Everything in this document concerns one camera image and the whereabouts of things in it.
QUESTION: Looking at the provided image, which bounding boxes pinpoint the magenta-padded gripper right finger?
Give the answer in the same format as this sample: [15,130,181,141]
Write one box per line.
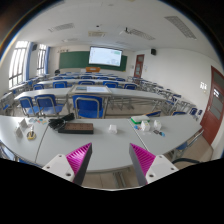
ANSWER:
[128,142,180,187]

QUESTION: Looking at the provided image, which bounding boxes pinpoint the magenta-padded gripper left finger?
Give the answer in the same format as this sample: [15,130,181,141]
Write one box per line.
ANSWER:
[42,142,93,187]

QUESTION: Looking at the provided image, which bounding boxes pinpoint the small white box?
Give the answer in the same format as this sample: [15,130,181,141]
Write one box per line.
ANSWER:
[152,119,163,131]
[140,120,151,132]

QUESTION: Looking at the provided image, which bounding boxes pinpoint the yellow tape roll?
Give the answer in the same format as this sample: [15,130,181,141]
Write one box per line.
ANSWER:
[26,130,37,141]

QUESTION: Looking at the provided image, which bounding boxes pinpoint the green and white box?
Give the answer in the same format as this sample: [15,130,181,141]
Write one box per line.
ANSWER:
[130,114,151,125]

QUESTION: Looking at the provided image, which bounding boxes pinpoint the white standing card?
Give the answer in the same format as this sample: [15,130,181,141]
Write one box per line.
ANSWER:
[18,118,29,130]
[13,125,24,138]

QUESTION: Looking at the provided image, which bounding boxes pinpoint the group of blue chairs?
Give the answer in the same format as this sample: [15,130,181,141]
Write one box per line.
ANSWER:
[0,71,204,158]

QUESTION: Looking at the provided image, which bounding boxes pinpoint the rows of grey desks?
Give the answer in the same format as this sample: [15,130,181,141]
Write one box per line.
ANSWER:
[0,73,198,118]

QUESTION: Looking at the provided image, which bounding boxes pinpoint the framed desktop display panel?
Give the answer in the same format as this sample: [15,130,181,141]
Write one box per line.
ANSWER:
[69,84,113,95]

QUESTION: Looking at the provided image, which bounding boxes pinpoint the orange wooden lectern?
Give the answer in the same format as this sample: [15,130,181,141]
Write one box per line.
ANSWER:
[85,66,101,73]

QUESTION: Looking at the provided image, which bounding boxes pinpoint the brown classroom door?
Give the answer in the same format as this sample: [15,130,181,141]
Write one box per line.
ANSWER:
[133,54,146,79]

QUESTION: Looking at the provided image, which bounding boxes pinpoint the green chalkboard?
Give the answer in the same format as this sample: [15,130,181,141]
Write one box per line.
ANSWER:
[59,50,128,72]

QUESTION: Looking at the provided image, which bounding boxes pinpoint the blue window curtain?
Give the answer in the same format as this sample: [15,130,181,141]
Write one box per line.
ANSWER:
[24,42,35,83]
[44,46,51,75]

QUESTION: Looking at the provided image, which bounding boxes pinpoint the large classroom window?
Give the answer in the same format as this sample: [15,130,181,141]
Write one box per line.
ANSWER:
[8,40,29,89]
[36,44,48,77]

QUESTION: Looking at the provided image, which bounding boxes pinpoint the projection screen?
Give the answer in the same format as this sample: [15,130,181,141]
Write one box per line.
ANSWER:
[88,46,123,67]

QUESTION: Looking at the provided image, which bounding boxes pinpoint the ceiling air vent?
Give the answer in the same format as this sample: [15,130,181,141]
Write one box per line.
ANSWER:
[87,30,108,38]

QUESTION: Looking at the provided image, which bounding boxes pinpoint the group of ceiling lights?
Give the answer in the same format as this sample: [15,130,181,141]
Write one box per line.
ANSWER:
[48,14,198,41]

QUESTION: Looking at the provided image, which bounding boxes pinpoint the ceiling projector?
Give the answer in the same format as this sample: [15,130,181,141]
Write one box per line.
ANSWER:
[119,27,133,36]

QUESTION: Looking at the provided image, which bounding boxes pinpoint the black coiled cable bundle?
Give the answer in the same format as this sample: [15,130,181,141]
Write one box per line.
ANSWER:
[48,112,76,131]

